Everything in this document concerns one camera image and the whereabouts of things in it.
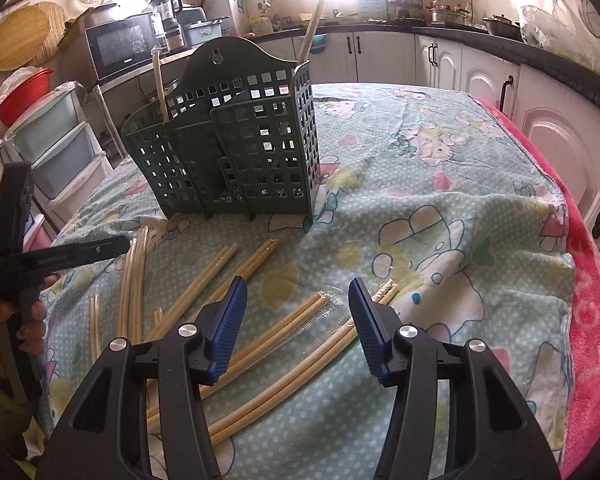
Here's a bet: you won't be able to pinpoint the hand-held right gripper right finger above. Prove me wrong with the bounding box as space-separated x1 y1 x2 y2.
347 277 561 480

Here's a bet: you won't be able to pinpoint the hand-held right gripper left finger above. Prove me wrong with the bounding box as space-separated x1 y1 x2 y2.
35 276 248 480

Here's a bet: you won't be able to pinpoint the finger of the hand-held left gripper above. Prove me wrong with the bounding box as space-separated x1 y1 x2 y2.
0 161 34 261
30 236 132 273

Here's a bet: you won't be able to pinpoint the green perforated utensil holder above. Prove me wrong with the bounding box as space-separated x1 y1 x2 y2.
121 37 322 235

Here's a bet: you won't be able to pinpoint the person's left hand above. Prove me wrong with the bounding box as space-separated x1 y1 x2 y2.
16 274 60 358

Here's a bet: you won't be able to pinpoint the pale twisted stick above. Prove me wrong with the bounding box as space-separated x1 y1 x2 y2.
371 280 400 307

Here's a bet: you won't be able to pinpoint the pale wooden chopstick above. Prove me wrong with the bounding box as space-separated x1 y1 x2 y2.
299 0 327 70
156 244 229 331
167 244 241 326
195 240 281 321
147 292 321 418
187 239 273 321
150 296 326 423

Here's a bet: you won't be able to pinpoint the pastel plastic drawer unit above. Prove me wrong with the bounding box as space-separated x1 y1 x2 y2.
4 81 115 233

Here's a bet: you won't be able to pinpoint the short cream straw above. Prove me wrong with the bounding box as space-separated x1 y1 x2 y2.
89 294 102 367

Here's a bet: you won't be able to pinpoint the red plastic basin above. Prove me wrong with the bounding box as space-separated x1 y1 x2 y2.
0 67 55 127

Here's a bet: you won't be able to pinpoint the white metal shelf rack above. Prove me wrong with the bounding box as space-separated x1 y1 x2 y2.
85 47 201 171

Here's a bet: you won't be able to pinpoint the person's green clothing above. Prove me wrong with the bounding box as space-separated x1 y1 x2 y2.
0 375 38 466

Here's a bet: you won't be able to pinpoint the cartoon printed blanket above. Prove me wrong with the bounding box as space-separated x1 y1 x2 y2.
35 82 578 480

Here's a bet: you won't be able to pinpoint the round bamboo tray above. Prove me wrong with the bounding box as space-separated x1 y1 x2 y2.
0 6 51 72
30 1 70 68

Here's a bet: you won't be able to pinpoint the chopstick in left basket compartment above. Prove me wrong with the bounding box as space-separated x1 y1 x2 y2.
151 55 170 125

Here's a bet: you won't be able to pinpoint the black microwave oven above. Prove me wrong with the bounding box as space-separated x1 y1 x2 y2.
85 12 159 82

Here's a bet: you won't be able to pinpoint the pink fleece blanket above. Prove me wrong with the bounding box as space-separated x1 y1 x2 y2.
472 95 600 471

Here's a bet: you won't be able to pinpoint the black blender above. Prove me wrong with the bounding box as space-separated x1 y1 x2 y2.
150 0 185 52

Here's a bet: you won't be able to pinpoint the grey-blue dish box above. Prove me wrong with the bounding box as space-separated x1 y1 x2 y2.
181 7 232 47

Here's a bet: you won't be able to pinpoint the white base cabinets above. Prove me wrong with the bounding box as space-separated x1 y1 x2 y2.
260 27 600 266

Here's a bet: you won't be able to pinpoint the steel cooking pot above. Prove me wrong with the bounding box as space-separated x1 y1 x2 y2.
426 5 472 26

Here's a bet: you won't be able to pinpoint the black kitchen countertop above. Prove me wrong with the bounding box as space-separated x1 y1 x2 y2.
237 17 600 126

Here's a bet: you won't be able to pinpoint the dark wok with lid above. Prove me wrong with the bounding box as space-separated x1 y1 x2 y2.
482 14 523 41

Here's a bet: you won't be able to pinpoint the clear plastic bag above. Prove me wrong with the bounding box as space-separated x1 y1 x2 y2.
519 4 598 58

